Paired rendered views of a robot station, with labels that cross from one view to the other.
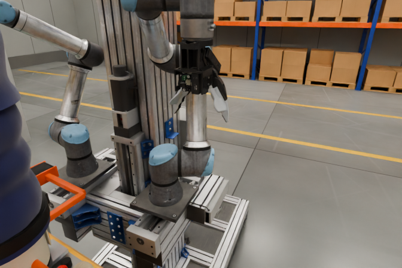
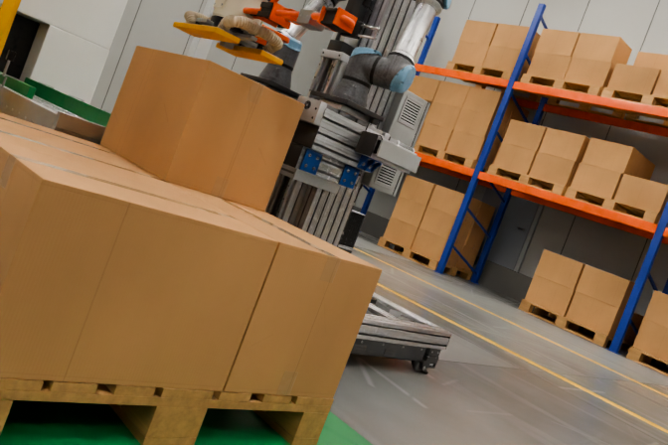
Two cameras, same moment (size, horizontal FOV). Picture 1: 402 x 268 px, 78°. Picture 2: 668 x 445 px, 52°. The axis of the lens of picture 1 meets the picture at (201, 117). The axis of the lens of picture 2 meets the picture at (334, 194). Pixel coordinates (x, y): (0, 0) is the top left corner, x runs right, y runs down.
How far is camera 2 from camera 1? 2.13 m
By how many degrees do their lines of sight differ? 29
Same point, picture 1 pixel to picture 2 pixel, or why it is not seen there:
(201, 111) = (418, 28)
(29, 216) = not seen: outside the picture
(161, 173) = (356, 64)
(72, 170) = (267, 72)
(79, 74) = (321, 1)
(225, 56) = (565, 277)
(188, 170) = (381, 70)
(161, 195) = (345, 87)
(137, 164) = (332, 84)
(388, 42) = not seen: outside the picture
